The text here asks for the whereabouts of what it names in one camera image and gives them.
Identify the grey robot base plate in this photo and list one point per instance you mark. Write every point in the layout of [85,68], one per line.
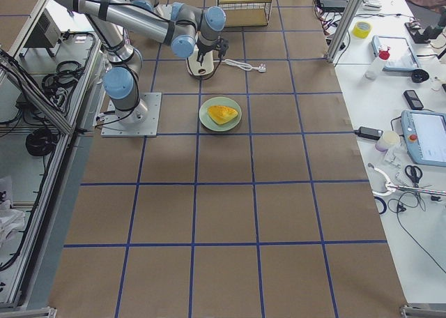
[143,121]

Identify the black scissors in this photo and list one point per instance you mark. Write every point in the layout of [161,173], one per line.
[414,173]

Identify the black power adapter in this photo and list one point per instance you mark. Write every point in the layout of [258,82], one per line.
[368,133]

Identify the blue teach pendant far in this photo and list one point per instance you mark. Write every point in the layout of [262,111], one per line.
[402,55]

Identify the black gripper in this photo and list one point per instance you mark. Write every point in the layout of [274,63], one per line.
[203,48]

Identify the wire basket shelf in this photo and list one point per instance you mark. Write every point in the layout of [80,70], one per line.
[244,13]

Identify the white bottle red cap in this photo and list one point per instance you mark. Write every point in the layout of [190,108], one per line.
[378,64]

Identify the blue teach pendant near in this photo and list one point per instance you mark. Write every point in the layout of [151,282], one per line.
[424,135]

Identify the blue teach pendant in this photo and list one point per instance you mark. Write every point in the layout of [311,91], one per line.
[402,55]
[424,135]

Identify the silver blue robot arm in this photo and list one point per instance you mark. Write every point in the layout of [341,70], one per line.
[193,34]

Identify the white toaster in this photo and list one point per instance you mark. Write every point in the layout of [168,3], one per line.
[200,69]

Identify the white paper cup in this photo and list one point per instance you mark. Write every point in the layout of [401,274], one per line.
[387,140]

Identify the yellow tape roll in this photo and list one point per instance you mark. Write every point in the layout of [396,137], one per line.
[361,29]

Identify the aluminium frame post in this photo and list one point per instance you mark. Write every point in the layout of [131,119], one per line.
[345,21]

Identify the pale green plate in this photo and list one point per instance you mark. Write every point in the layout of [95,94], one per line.
[209,123]

